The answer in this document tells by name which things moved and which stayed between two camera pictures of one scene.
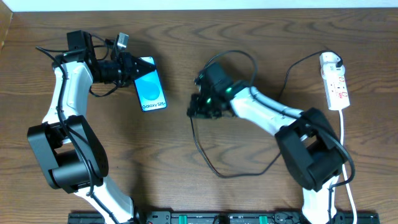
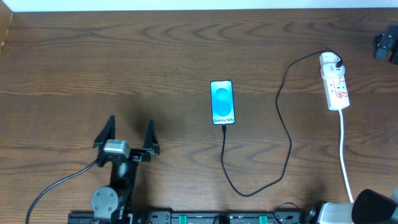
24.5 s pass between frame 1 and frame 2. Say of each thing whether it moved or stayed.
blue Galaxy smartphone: moved
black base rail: stayed
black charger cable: moved
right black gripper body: moved
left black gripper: moved
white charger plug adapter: stayed
